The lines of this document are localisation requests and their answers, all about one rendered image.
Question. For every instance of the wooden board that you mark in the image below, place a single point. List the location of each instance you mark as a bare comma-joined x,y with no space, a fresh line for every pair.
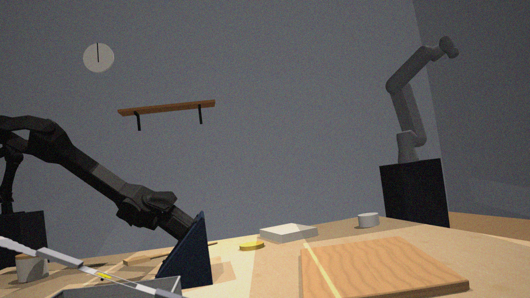
380,268

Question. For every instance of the yellow round disc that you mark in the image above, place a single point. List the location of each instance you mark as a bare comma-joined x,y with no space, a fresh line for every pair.
254,245

